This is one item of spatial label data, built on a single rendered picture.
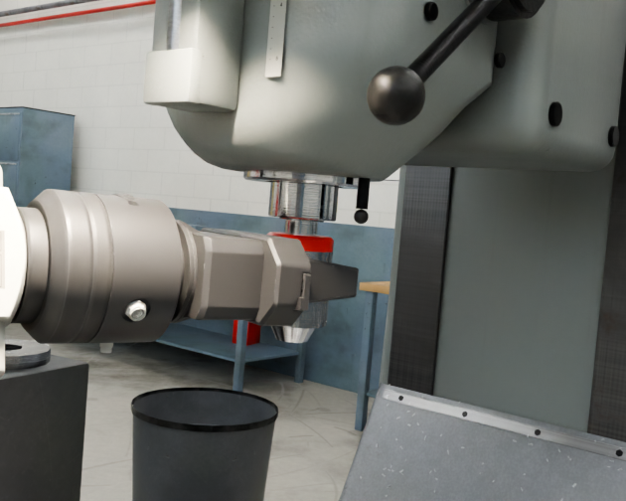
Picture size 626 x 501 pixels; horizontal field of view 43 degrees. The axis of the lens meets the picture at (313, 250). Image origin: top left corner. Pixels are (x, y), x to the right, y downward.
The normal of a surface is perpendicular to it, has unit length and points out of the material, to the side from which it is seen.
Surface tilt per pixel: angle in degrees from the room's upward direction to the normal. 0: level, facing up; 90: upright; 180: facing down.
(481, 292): 90
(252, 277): 90
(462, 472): 64
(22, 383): 90
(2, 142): 90
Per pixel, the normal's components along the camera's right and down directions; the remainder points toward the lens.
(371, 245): -0.62, -0.01
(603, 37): 0.78, 0.10
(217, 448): 0.32, 0.14
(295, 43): -0.38, 0.11
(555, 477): -0.51, -0.46
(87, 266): 0.59, -0.04
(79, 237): 0.55, -0.36
